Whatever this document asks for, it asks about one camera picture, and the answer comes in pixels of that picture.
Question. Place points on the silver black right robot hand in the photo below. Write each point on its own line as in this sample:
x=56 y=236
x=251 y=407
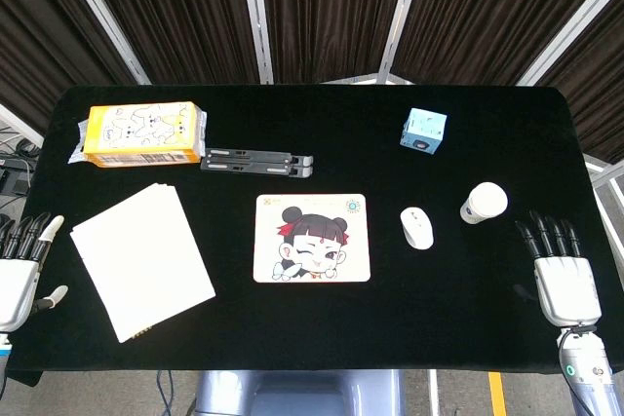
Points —
x=568 y=289

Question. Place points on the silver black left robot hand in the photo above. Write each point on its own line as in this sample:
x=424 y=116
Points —
x=17 y=284

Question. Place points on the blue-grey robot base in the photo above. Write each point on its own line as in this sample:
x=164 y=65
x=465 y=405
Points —
x=297 y=394

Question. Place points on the cartoon girl mouse pad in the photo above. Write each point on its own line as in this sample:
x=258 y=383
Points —
x=312 y=221

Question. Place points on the white paper cup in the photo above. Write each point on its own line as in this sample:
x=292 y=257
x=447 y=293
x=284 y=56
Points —
x=485 y=201

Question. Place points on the white paper stack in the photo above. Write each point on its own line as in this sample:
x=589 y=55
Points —
x=141 y=260

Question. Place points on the dark brown pleated curtain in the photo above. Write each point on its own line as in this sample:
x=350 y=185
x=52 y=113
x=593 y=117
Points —
x=331 y=11
x=39 y=36
x=487 y=11
x=180 y=11
x=595 y=94

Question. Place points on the yellow tissue pack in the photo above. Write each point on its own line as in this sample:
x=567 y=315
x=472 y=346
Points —
x=141 y=131

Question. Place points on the light blue speaker box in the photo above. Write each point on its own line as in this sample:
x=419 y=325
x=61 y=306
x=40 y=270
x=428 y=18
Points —
x=424 y=126

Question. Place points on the black table cloth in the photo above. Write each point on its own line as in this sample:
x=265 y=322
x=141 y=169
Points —
x=312 y=328

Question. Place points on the black folding laptop stand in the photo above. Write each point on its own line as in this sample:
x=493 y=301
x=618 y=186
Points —
x=253 y=162

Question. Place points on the white mesh frame panel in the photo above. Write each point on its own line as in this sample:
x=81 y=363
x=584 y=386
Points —
x=607 y=177

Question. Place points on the white low frame rail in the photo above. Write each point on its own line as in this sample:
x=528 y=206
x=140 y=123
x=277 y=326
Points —
x=22 y=126

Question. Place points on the white aluminium frame post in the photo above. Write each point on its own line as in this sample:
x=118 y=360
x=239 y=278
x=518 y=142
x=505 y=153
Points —
x=402 y=11
x=105 y=21
x=570 y=26
x=258 y=21

